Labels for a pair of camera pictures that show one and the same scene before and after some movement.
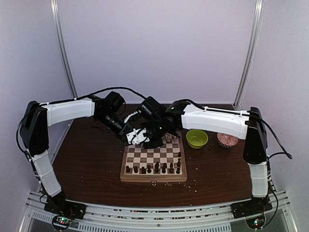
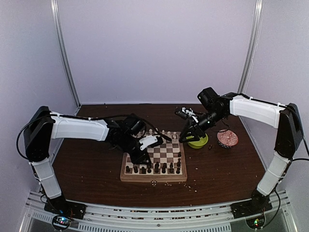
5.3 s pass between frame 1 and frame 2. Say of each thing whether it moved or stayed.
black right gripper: moved
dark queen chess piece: stayed
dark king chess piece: stayed
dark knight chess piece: stayed
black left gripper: moved
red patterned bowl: stayed
